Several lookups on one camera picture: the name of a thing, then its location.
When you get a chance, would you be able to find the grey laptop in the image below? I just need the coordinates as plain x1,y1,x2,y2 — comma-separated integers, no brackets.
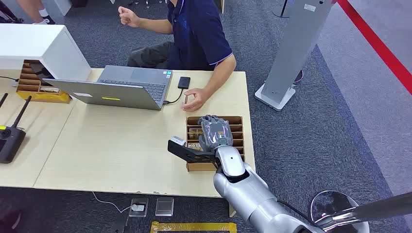
42,65,173,111

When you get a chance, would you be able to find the target person's right hand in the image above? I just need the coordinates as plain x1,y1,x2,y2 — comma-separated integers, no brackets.
118,6,141,28

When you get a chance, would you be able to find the wooden card holder yellow base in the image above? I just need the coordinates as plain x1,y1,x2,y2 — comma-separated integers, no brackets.
16,59,72,104

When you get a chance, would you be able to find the white power cable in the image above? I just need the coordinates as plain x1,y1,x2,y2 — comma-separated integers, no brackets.
92,192,133,214

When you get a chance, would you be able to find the bystander person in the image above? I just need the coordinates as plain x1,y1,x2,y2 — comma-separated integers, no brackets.
16,0,57,25

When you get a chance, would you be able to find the target person's left hand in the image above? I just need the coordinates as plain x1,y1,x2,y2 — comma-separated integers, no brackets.
181,88,210,113

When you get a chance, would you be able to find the grey metal bar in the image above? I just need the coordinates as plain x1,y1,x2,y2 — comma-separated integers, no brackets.
313,192,412,233

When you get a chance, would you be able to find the target person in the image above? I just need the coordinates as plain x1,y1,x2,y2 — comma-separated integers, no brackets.
118,0,237,113

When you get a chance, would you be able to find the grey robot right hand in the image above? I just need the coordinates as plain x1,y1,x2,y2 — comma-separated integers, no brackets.
197,115,233,152

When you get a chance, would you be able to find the black controller with antennas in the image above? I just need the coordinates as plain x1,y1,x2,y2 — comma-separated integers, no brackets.
0,93,33,165

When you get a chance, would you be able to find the floor socket with plug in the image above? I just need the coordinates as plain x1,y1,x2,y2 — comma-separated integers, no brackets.
128,197,150,218

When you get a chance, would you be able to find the black round stand base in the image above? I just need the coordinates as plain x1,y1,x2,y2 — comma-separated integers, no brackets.
272,0,291,18

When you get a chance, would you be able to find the grey kiosk stand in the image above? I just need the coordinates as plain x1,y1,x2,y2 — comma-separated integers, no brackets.
254,0,335,112

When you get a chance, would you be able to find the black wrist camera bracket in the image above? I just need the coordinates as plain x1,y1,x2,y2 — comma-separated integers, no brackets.
167,140,217,164

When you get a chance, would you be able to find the black floor plate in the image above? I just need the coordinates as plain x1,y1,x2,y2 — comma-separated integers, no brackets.
111,210,130,233

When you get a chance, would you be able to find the black external drive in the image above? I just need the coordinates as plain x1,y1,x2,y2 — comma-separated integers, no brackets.
177,76,191,90

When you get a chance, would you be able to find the black tripod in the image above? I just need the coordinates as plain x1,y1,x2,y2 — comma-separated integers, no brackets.
0,0,24,24

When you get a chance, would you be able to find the black drive cable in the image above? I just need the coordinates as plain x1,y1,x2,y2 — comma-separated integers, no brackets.
163,88,184,105

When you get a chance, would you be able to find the closed metal floor socket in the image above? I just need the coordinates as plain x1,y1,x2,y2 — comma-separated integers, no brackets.
154,197,175,217

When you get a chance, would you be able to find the yellow floor tape frame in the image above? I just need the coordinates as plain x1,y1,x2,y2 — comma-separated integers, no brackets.
150,221,238,233

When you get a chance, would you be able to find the red floor tape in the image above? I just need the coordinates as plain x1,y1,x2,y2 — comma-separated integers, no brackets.
336,0,412,96

